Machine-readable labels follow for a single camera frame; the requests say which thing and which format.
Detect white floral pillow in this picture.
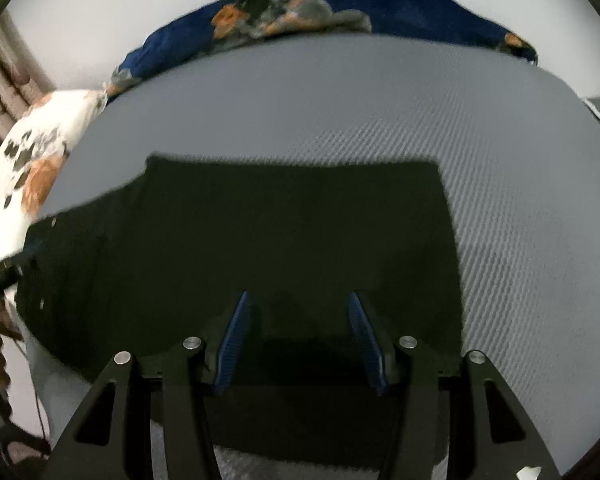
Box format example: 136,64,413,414
0,89,107,311

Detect black pants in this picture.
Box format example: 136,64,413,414
17,154,464,462

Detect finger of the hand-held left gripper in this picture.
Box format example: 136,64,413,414
0,242,45,307

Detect beige patterned curtain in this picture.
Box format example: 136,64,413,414
0,25,56,157

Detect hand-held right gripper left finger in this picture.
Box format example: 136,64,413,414
42,290,254,480

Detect navy floral pillow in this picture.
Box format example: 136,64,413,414
105,0,540,107

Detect grey bed mattress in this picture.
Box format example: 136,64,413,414
27,32,600,480

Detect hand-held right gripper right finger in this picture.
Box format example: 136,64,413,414
347,290,563,480

